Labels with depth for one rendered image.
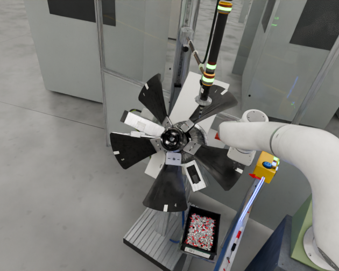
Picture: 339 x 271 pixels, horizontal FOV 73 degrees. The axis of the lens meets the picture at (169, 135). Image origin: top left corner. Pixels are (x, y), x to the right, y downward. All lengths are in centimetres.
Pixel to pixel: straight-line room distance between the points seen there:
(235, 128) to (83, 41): 285
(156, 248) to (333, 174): 169
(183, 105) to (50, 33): 257
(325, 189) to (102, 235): 190
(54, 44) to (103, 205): 229
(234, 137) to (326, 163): 31
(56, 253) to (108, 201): 58
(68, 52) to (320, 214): 339
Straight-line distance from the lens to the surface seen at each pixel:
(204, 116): 110
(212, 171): 106
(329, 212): 51
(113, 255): 210
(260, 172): 136
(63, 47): 357
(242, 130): 72
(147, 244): 204
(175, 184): 117
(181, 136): 108
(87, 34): 330
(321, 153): 49
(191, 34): 147
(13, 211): 253
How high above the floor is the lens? 191
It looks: 38 degrees down
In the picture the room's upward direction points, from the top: 8 degrees clockwise
